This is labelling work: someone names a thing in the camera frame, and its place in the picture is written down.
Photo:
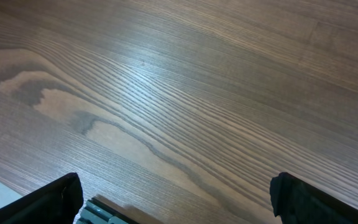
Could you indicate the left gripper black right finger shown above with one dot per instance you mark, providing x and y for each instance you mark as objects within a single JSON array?
[{"x": 297, "y": 202}]

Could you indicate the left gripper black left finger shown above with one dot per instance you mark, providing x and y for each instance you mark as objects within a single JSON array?
[{"x": 56, "y": 202}]

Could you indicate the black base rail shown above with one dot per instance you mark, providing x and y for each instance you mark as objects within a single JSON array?
[{"x": 96, "y": 212}]

